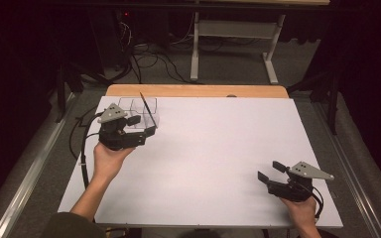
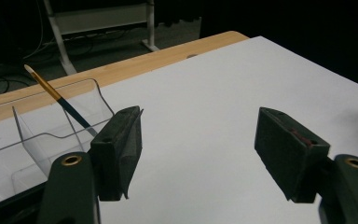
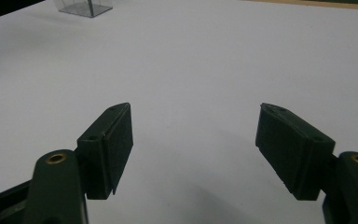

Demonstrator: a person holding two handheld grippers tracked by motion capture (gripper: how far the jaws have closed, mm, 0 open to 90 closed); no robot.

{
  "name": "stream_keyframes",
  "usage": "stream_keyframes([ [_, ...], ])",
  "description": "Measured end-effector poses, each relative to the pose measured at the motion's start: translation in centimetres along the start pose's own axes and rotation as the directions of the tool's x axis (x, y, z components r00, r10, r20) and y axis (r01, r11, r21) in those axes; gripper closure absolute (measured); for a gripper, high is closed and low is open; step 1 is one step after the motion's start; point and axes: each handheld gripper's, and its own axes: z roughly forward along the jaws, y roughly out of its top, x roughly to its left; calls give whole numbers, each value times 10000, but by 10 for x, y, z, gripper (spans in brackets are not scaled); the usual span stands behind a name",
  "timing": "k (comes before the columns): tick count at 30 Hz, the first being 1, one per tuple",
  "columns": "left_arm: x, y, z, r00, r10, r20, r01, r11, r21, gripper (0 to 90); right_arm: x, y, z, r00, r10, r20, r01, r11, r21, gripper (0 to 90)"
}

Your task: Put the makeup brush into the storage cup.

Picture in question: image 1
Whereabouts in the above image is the aluminium floor rail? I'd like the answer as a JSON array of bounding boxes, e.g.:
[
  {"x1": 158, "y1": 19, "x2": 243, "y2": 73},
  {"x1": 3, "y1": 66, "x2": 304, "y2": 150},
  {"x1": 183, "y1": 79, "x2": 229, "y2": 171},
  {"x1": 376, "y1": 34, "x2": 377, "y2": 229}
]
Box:
[
  {"x1": 311, "y1": 100, "x2": 381, "y2": 238},
  {"x1": 0, "y1": 92, "x2": 77, "y2": 238}
]

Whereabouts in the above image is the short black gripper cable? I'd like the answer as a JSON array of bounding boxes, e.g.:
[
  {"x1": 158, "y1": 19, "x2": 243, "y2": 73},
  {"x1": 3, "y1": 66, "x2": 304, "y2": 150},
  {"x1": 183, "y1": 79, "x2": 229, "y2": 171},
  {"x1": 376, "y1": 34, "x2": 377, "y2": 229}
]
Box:
[{"x1": 311, "y1": 185, "x2": 325, "y2": 220}]

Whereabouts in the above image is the white desk frame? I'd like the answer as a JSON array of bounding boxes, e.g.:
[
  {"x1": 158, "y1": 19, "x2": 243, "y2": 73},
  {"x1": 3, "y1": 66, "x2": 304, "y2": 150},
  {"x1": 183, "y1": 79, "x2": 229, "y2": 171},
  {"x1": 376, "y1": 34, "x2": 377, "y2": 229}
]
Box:
[{"x1": 190, "y1": 11, "x2": 288, "y2": 85}]

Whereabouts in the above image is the olive green sleeve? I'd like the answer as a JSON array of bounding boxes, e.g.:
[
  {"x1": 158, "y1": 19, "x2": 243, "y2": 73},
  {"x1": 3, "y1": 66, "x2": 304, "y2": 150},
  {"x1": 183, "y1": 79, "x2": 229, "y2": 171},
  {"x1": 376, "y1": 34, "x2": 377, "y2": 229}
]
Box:
[{"x1": 40, "y1": 211, "x2": 107, "y2": 238}]

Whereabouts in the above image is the clear acrylic organizer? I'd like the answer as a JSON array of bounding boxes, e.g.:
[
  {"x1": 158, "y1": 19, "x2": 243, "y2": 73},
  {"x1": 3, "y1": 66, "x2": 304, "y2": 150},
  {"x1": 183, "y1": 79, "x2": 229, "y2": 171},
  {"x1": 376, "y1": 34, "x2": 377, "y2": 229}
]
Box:
[{"x1": 117, "y1": 96, "x2": 161, "y2": 130}]

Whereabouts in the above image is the black makeup brush gold ferrule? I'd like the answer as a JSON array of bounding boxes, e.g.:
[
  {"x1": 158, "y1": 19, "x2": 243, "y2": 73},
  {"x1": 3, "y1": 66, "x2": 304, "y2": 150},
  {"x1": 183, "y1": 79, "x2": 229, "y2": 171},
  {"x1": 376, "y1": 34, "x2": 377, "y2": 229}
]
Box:
[{"x1": 139, "y1": 91, "x2": 157, "y2": 129}]

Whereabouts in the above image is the tangle of black floor cables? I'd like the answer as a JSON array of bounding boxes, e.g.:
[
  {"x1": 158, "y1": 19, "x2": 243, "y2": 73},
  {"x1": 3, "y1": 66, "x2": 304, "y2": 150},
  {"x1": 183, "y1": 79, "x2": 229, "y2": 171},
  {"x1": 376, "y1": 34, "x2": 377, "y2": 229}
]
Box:
[{"x1": 117, "y1": 19, "x2": 199, "y2": 85}]

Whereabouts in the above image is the person's right hand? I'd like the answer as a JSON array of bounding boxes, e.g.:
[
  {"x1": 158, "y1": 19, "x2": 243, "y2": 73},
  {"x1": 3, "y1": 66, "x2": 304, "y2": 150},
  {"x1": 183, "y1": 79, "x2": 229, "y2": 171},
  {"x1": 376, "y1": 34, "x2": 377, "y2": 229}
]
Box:
[{"x1": 279, "y1": 195, "x2": 318, "y2": 229}]

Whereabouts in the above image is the person's left hand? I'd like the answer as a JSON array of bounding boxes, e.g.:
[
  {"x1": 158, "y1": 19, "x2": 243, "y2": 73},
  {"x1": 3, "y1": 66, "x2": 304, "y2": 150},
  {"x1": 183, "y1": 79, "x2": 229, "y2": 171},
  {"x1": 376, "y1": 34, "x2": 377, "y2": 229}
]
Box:
[{"x1": 92, "y1": 142, "x2": 136, "y2": 181}]

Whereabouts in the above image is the thick black gripper cable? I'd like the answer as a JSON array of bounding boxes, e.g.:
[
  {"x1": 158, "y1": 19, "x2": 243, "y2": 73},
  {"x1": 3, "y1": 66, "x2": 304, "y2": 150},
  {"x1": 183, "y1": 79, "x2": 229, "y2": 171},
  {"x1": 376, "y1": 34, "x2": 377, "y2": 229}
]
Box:
[{"x1": 80, "y1": 111, "x2": 104, "y2": 191}]

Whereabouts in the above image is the black metal stand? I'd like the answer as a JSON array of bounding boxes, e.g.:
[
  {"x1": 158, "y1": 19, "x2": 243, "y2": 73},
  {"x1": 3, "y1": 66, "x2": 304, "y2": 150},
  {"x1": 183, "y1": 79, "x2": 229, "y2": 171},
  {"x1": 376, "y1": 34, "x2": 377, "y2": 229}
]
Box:
[
  {"x1": 55, "y1": 61, "x2": 105, "y2": 124},
  {"x1": 286, "y1": 67, "x2": 342, "y2": 137}
]

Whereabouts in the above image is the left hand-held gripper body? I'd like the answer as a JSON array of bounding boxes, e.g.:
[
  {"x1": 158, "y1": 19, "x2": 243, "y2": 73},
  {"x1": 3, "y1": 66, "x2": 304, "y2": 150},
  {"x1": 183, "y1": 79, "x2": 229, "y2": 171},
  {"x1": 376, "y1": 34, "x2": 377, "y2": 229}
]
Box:
[{"x1": 97, "y1": 102, "x2": 147, "y2": 152}]

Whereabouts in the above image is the thin black cable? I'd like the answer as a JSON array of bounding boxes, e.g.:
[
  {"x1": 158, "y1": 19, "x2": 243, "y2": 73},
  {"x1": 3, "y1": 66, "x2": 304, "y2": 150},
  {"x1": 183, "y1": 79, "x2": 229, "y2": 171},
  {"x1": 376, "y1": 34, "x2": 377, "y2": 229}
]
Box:
[{"x1": 67, "y1": 104, "x2": 101, "y2": 161}]

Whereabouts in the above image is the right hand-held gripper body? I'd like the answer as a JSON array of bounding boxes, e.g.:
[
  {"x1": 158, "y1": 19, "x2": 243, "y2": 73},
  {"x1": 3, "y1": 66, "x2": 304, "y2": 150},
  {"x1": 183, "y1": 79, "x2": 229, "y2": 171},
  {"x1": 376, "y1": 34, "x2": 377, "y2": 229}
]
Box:
[{"x1": 267, "y1": 161, "x2": 335, "y2": 203}]

